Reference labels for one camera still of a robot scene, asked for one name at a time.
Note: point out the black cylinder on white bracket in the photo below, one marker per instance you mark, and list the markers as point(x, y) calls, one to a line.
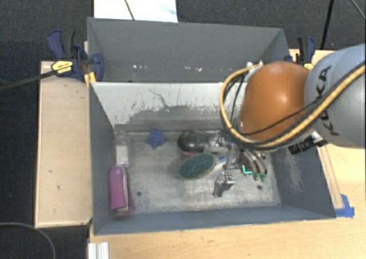
point(300, 147)

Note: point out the blue star-shaped toy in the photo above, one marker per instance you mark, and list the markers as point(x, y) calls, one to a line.
point(155, 138)

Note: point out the purple rounded oblong object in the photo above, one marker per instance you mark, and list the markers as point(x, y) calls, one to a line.
point(117, 187)

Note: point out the green round scouring pad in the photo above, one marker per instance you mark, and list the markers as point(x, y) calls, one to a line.
point(196, 167)

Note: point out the grey metal bin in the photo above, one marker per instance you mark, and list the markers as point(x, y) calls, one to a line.
point(183, 192)

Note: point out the dark shiny oval object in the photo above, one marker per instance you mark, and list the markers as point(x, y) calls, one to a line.
point(191, 142)

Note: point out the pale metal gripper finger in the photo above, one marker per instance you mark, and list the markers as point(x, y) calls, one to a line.
point(219, 188)
point(231, 183)

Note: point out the clear glass jar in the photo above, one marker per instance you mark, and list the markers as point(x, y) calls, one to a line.
point(123, 149)

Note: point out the pale wood flat board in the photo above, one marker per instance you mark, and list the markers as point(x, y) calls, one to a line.
point(64, 149)

